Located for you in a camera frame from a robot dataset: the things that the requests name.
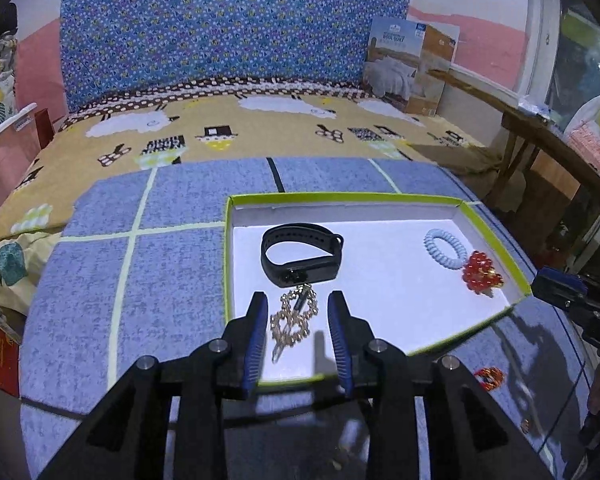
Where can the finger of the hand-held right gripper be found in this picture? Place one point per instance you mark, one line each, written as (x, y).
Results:
(555, 286)

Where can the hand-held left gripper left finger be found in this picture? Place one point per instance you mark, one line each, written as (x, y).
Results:
(256, 345)

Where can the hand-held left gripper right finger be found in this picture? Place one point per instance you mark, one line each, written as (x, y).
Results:
(341, 345)

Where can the green-edged white box tray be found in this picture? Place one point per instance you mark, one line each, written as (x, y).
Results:
(380, 285)

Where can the red bead ornament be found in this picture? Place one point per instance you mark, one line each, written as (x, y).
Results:
(480, 272)

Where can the black smart band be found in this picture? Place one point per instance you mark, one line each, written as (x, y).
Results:
(300, 273)

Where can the small red bead charm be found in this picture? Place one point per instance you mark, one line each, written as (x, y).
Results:
(490, 379)

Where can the wooden bench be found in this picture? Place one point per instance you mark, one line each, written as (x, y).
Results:
(555, 145)

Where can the white plastic bag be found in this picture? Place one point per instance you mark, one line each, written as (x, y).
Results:
(592, 130)

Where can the brown cloth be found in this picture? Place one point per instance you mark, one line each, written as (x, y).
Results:
(455, 157)

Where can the small clear plastic packet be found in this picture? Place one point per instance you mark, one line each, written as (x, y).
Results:
(535, 109)

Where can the blue checked mat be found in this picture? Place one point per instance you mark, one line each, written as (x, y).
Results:
(80, 285)

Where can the yellow sheep print bedsheet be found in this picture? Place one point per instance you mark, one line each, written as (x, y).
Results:
(280, 127)

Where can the pineapple print quilt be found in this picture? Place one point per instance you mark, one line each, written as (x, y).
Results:
(15, 265)

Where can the cardboard quilt box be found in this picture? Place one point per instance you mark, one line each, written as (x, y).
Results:
(405, 65)

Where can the blue floral headboard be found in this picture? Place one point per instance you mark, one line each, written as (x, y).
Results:
(230, 25)

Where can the white window frame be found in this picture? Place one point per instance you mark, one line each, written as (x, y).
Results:
(542, 35)

